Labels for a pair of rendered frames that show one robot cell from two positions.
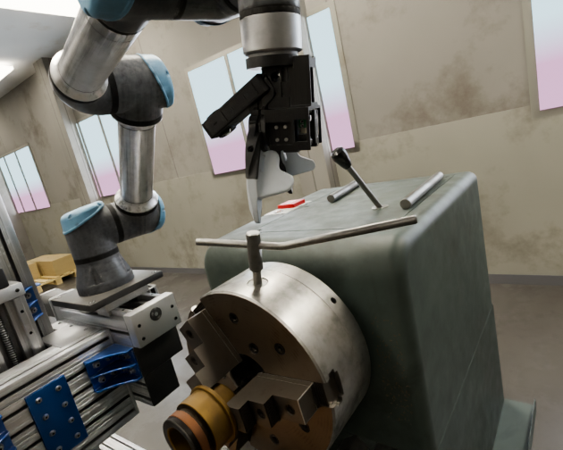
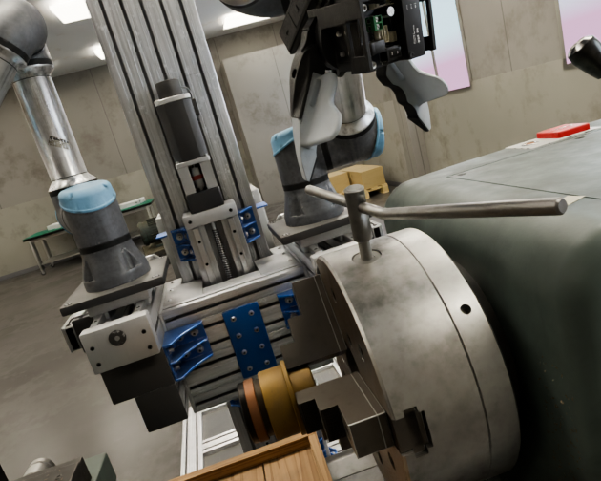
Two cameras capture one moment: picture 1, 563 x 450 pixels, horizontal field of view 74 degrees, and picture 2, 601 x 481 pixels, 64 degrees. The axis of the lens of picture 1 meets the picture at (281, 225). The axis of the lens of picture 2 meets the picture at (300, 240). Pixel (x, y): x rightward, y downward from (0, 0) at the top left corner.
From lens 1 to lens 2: 0.29 m
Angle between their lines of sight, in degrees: 42
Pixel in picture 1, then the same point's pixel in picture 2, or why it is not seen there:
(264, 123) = (321, 30)
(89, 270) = (292, 198)
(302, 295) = (412, 289)
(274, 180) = (321, 121)
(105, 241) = not seen: hidden behind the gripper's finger
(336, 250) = (506, 229)
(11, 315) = (226, 233)
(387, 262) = (561, 271)
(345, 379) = (440, 428)
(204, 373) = (290, 349)
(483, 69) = not seen: outside the picture
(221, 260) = not seen: hidden behind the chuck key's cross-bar
